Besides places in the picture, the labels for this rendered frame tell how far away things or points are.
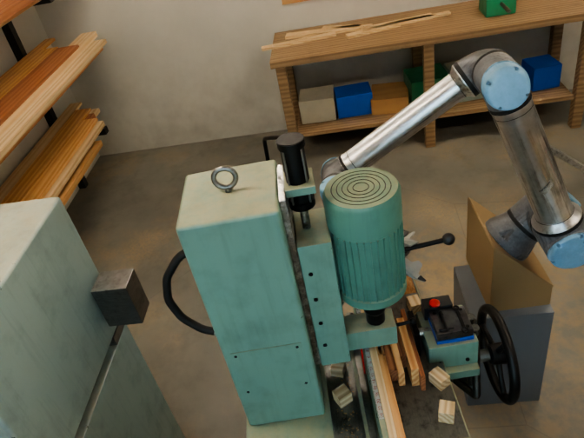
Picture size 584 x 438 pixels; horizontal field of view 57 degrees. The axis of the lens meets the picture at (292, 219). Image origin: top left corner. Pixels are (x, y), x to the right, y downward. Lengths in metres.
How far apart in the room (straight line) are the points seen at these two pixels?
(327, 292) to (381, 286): 0.13
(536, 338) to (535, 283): 0.26
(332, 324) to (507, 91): 0.76
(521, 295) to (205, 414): 1.51
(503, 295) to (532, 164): 0.63
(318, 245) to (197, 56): 3.54
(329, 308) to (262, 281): 0.21
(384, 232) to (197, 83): 3.65
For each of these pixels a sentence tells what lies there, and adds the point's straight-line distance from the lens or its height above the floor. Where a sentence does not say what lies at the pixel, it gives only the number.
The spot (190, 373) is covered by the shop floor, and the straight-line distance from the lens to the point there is 2.89.
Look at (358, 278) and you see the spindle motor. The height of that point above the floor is 1.27.
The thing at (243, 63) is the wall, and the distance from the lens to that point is 4.57.
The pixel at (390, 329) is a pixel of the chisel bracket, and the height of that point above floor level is 1.03.
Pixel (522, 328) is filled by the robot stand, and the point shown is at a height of 0.47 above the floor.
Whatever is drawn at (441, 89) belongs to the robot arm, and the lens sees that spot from 1.68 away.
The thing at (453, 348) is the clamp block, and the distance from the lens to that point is 1.55.
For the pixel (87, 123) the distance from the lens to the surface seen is 4.28.
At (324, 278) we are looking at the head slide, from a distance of 1.27.
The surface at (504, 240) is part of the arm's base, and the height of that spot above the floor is 0.85.
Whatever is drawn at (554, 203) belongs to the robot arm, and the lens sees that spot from 1.78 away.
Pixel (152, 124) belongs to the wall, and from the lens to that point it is 4.96.
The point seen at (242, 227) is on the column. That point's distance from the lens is 1.11.
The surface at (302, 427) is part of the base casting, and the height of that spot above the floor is 0.80.
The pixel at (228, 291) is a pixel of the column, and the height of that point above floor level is 1.33.
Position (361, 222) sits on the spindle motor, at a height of 1.44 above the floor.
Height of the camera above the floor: 2.14
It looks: 36 degrees down
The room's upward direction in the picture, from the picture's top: 12 degrees counter-clockwise
